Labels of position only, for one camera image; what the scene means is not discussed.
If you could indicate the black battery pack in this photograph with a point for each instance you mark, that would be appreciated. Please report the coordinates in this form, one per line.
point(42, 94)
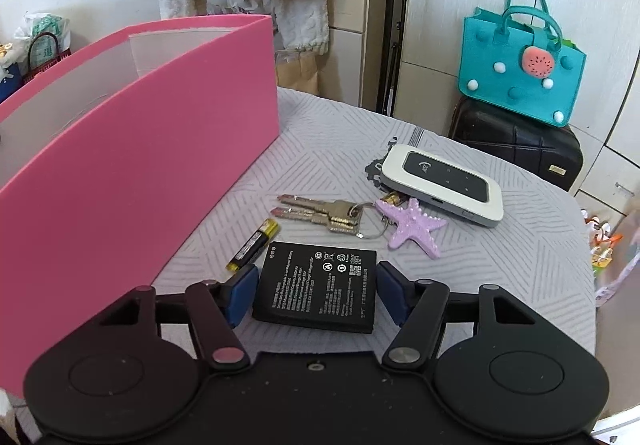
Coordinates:
point(315, 285)

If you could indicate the brown paper bag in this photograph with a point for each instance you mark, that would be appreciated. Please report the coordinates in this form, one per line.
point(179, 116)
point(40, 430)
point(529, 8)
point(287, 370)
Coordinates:
point(300, 72)

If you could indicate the grey patterned tablecloth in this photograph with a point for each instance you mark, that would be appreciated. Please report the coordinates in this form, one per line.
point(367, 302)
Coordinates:
point(500, 265)

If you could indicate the white plastic bag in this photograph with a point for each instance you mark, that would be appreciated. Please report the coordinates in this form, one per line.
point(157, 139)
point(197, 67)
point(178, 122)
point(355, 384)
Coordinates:
point(42, 27)

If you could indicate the black and gold cylindrical battery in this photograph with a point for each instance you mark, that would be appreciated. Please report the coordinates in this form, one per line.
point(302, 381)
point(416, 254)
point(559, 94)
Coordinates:
point(252, 245)

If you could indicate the pink storage box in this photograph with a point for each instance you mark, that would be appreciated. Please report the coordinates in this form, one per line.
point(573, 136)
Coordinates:
point(125, 165)

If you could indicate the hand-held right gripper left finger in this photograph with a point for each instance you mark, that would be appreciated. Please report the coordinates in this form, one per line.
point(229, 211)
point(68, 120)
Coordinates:
point(242, 292)

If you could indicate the black hard suitcase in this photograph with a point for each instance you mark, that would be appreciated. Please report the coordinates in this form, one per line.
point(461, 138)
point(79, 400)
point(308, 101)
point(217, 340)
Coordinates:
point(525, 145)

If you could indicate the purple starfish ornament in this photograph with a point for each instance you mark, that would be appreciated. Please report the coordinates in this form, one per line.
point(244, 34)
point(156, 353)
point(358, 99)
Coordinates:
point(412, 225)

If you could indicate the white fleece trousers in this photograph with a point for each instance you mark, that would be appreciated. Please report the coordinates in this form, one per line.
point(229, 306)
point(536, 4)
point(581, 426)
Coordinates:
point(305, 20)

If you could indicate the red woven bag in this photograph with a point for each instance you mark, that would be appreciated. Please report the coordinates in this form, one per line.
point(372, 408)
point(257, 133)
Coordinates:
point(50, 62)

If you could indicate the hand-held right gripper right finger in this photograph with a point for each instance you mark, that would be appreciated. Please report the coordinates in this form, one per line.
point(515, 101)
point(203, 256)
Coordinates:
point(387, 290)

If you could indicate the white pocket wifi router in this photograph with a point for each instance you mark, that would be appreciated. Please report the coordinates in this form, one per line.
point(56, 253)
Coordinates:
point(445, 180)

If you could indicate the teal felt handbag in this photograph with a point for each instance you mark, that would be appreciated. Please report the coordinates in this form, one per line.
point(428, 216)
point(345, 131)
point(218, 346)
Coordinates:
point(500, 75)

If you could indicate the colourful toy pack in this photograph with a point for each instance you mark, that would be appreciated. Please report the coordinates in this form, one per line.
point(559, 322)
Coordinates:
point(602, 245)

